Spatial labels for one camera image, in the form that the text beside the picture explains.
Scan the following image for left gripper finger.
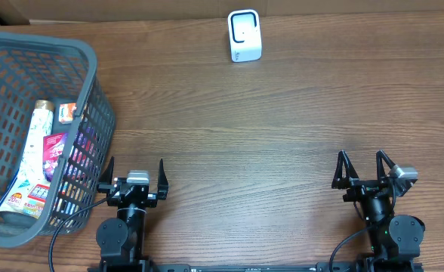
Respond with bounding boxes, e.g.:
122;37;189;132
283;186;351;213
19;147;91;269
157;159;168;199
98;156;115;185

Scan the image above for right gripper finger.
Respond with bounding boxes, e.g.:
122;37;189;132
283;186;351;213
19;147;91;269
376;150;396;180
331;150;359;190

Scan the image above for red purple pad pack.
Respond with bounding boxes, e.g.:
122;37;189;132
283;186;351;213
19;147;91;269
42;132;68;182

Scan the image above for white tube gold cap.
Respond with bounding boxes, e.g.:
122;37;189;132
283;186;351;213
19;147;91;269
17;100;54;183

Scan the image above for orange Kleenex tissue pack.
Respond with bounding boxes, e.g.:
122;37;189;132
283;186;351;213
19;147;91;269
58;102;76;125

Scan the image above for yellow snack bag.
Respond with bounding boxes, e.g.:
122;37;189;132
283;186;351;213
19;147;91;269
0;178;50;218

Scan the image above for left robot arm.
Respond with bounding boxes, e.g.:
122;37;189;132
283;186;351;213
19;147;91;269
96;159;169;271

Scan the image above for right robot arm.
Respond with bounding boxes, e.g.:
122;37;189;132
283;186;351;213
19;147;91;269
327;150;426;272

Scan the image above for white barcode scanner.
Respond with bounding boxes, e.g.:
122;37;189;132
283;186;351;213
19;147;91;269
227;9;262;63

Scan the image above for grey plastic basket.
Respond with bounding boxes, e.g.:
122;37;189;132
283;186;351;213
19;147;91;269
0;32;116;248

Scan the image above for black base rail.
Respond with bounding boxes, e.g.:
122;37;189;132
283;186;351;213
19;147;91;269
88;262;424;272

